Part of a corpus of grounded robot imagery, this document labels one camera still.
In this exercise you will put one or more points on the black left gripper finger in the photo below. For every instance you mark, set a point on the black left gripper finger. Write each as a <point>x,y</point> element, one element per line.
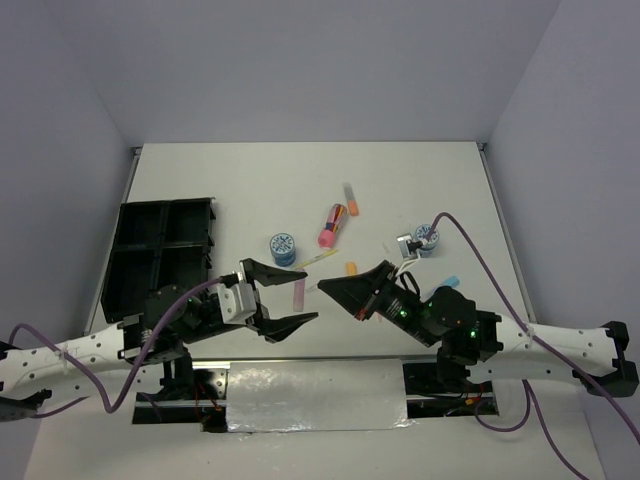
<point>267,276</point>
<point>277,330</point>

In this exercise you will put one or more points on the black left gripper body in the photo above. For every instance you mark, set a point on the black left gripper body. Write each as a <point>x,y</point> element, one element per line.
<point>207,329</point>

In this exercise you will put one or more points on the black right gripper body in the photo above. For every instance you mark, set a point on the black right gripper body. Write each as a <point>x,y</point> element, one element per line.
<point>399,307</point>

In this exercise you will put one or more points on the thin yellow pen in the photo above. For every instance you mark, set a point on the thin yellow pen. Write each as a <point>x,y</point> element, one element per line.
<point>315,259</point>

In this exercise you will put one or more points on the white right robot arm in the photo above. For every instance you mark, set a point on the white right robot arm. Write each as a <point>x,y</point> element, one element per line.
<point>476,346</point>

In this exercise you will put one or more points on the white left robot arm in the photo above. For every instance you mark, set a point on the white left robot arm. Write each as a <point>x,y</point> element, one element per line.
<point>145,353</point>

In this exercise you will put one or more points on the yellow orange highlighter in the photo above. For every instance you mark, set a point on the yellow orange highlighter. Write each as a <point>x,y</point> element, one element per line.
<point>351,269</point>

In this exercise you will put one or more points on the left blue round tape container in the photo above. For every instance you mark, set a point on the left blue round tape container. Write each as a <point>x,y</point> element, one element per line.
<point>282,249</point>

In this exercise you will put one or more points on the blue round tape container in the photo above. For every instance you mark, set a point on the blue round tape container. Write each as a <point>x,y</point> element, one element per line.
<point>282,249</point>
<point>429,239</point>

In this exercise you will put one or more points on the purple highlighter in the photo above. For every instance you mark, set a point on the purple highlighter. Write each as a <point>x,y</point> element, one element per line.
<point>298,295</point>

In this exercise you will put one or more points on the blue highlighter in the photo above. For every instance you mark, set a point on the blue highlighter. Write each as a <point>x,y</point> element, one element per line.
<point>452,282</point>

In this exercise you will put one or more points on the pink marker tube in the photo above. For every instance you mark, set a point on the pink marker tube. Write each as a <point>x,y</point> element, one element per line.
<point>329,233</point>

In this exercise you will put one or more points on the right blue round tape container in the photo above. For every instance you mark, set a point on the right blue round tape container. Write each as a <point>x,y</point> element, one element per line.
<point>429,239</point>

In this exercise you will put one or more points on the black compartment organizer tray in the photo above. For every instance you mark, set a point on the black compartment organizer tray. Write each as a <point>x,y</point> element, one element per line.
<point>156,243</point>

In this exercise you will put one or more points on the orange capped highlighter far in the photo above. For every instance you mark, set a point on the orange capped highlighter far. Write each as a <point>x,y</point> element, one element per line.
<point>351,202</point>

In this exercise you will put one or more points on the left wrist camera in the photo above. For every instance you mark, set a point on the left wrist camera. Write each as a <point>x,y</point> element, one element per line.
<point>238,304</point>

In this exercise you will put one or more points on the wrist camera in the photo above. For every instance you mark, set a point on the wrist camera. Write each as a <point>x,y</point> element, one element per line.
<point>409,249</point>
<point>238,304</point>

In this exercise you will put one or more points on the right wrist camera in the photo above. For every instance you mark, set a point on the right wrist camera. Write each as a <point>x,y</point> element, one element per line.
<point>409,249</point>

